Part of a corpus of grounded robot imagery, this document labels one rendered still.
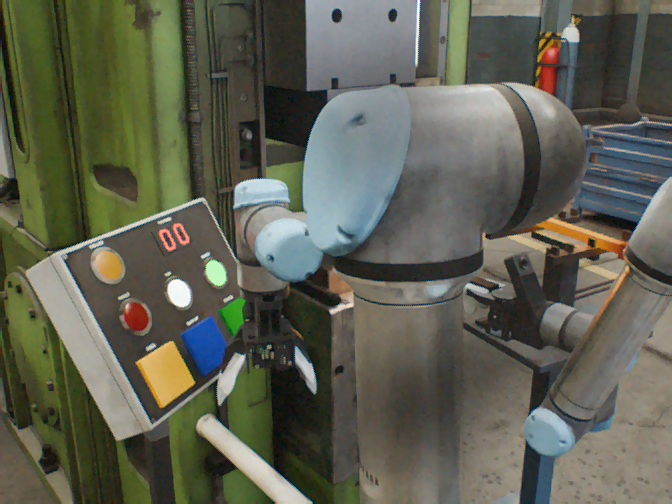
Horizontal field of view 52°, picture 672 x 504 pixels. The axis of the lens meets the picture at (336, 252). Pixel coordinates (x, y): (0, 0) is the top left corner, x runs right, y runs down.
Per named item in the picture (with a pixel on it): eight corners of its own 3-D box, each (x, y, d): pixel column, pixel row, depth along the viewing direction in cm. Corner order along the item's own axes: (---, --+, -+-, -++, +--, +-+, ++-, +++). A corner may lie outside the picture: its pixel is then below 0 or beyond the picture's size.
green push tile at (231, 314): (264, 331, 122) (245, 293, 121) (241, 349, 116) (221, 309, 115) (257, 334, 123) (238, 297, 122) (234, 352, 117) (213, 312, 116)
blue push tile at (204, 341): (233, 355, 114) (212, 315, 113) (206, 376, 107) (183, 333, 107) (225, 358, 115) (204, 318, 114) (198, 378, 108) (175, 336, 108)
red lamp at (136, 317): (156, 329, 102) (153, 302, 101) (126, 338, 99) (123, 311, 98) (147, 322, 104) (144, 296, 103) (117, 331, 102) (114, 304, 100)
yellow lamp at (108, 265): (129, 278, 101) (126, 251, 100) (98, 286, 99) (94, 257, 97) (120, 272, 104) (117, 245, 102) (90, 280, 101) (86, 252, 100)
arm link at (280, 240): (352, 219, 85) (322, 198, 95) (263, 229, 81) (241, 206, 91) (351, 279, 87) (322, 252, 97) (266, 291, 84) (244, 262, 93)
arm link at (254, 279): (234, 251, 102) (289, 247, 104) (236, 280, 103) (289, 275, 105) (239, 269, 95) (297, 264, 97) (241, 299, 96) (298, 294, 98)
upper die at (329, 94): (398, 127, 152) (399, 83, 149) (327, 137, 141) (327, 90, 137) (288, 108, 183) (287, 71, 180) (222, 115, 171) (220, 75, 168)
